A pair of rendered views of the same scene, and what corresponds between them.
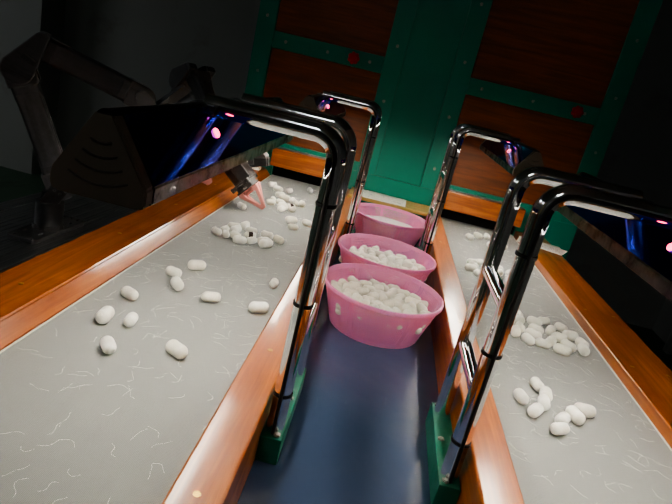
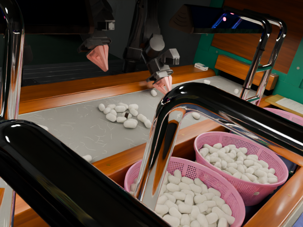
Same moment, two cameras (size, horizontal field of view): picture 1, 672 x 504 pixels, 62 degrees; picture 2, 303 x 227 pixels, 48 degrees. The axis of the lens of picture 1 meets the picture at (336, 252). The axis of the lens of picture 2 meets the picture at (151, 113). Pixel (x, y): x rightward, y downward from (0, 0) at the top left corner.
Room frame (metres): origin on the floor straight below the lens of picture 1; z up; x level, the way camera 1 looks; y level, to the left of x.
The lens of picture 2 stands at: (0.55, -0.35, 1.19)
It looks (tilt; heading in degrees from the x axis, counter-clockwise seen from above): 23 degrees down; 32
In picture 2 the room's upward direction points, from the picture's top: 14 degrees clockwise
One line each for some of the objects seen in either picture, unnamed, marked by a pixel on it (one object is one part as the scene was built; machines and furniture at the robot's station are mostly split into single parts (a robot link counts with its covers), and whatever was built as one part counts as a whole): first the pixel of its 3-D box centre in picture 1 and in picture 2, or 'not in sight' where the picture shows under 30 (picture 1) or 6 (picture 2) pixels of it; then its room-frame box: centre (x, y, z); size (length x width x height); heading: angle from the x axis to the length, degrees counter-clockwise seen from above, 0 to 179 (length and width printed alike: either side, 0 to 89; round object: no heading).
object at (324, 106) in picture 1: (324, 106); (231, 20); (1.70, 0.14, 1.08); 0.62 x 0.08 x 0.07; 177
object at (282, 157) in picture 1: (310, 164); (245, 71); (2.14, 0.18, 0.83); 0.30 x 0.06 x 0.07; 87
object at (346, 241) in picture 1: (383, 267); (235, 169); (1.42, -0.13, 0.72); 0.27 x 0.27 x 0.10
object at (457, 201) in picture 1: (483, 207); not in sight; (2.11, -0.50, 0.83); 0.30 x 0.06 x 0.07; 87
